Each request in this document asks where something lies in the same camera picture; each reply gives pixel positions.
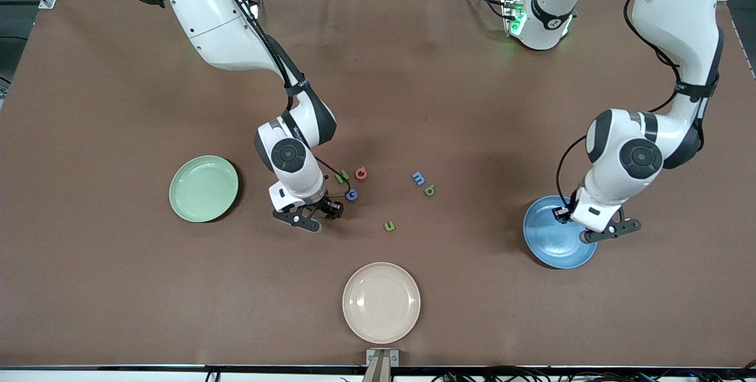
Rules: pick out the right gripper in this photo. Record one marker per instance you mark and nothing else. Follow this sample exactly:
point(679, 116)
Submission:
point(326, 204)

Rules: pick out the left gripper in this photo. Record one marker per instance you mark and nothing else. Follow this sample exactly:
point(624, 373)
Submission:
point(565, 212)

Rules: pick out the blue foam letter G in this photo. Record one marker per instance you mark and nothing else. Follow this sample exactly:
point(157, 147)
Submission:
point(352, 195)

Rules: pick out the green foam letter Z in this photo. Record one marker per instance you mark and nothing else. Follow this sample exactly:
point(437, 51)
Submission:
point(342, 178)

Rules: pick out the red foam letter C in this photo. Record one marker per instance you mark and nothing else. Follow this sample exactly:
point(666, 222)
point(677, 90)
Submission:
point(360, 173)

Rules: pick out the blue foam letter m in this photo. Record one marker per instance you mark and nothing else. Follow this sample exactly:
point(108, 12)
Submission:
point(418, 178)

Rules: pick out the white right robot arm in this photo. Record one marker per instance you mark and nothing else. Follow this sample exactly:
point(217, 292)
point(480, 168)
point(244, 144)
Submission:
point(207, 22)

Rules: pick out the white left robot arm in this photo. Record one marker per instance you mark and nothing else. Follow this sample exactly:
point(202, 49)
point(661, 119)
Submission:
point(673, 16)

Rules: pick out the blue plate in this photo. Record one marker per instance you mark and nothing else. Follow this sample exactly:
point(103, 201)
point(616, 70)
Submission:
point(552, 246)

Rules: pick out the beige plate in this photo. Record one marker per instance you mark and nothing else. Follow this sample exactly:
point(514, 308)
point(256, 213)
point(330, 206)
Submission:
point(381, 303)

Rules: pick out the green plate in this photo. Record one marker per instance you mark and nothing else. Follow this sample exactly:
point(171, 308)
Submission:
point(204, 189)

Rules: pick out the brown table mat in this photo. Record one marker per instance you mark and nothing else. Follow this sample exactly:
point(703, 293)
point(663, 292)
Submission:
point(118, 281)

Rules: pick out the silver connector box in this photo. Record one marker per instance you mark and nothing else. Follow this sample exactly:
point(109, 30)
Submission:
point(512, 16)

